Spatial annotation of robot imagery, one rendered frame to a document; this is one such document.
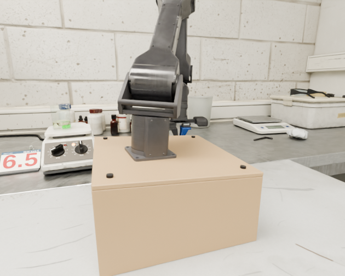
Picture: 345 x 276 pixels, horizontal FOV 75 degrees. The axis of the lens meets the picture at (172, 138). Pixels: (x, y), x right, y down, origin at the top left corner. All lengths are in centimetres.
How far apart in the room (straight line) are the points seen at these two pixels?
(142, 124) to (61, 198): 26
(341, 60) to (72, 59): 139
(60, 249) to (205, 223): 20
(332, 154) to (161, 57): 67
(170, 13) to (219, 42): 90
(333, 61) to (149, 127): 141
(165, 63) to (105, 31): 87
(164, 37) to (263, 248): 36
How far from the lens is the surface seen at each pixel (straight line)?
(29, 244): 40
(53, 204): 49
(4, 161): 72
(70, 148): 65
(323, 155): 86
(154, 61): 36
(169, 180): 26
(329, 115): 133
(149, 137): 31
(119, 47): 120
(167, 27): 44
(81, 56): 119
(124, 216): 27
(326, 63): 164
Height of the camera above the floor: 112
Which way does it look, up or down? 14 degrees down
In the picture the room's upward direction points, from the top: straight up
